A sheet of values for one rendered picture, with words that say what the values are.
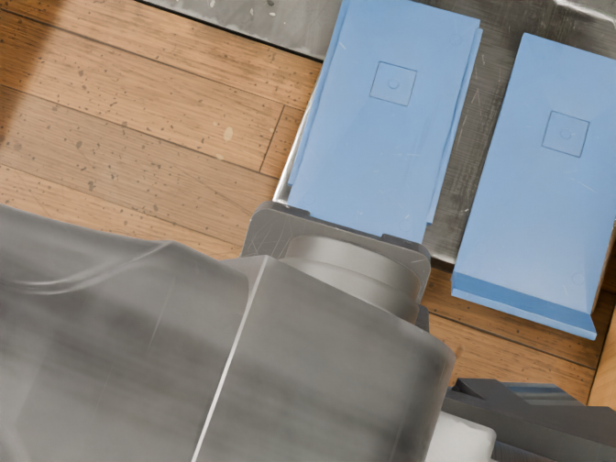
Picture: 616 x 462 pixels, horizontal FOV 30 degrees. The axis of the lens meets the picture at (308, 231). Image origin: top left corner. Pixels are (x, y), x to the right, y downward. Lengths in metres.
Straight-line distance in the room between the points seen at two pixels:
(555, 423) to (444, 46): 0.29
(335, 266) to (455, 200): 0.34
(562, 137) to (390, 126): 0.09
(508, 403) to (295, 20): 0.32
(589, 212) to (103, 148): 0.25
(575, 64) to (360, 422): 0.41
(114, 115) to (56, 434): 0.42
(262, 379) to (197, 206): 0.38
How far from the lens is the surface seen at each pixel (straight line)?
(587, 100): 0.62
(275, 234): 0.40
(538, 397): 0.40
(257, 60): 0.63
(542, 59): 0.62
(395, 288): 0.26
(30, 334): 0.21
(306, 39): 0.63
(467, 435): 0.30
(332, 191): 0.58
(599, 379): 0.59
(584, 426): 0.38
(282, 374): 0.23
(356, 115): 0.59
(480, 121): 0.60
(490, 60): 0.62
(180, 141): 0.61
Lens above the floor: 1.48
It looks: 75 degrees down
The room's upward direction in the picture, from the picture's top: 7 degrees clockwise
